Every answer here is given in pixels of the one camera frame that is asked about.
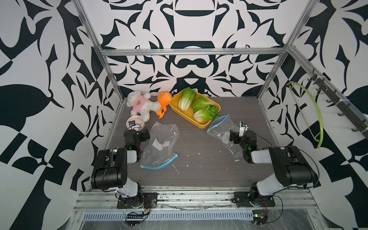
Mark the black wall hook rail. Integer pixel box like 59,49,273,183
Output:
309,69,368,139

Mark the clear zipper bag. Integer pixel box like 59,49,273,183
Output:
140,122,180,170
207,115,243,159

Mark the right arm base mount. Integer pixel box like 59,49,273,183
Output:
231,192,276,208

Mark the orange plush toy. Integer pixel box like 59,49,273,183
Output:
156,92,173,119

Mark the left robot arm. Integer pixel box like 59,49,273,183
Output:
91,129,150,200

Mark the white plush toy pink shirt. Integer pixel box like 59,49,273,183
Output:
126,91,161,123

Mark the left black electronics board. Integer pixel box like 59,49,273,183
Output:
125,212,150,227

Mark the chinese cabbage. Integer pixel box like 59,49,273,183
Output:
194,104,219,124
178,88,196,111
193,96,213,113

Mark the right green led board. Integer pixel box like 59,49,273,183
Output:
252,210,268,226

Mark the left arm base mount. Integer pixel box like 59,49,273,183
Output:
117,193,158,209

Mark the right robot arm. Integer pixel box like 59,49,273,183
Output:
229,130,319,201

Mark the yellow plastic tray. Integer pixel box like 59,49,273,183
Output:
169,90,221,129

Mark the small round beige clock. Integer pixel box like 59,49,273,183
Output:
126,115,145,131

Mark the green hose loop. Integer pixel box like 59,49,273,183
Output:
287,81,324,149

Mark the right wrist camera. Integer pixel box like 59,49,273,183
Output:
239,121,249,137

